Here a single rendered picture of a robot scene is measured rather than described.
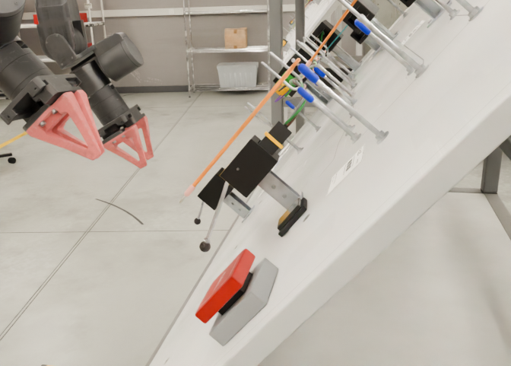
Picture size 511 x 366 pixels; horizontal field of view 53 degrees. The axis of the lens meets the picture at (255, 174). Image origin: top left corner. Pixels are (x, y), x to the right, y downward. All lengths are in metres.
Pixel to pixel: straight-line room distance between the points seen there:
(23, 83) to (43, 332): 1.93
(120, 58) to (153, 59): 7.50
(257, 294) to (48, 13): 0.68
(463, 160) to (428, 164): 0.02
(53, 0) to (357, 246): 0.74
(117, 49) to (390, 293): 0.66
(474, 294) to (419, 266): 0.13
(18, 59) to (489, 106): 0.50
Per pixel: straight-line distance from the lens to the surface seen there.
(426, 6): 0.81
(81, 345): 2.35
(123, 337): 2.34
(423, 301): 1.00
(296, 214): 0.53
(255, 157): 0.58
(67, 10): 0.95
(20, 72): 0.64
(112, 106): 0.95
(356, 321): 0.93
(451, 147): 0.31
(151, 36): 8.40
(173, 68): 8.38
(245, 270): 0.41
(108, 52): 0.94
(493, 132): 0.31
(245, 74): 7.73
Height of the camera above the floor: 1.32
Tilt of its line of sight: 18 degrees down
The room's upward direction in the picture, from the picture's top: 2 degrees counter-clockwise
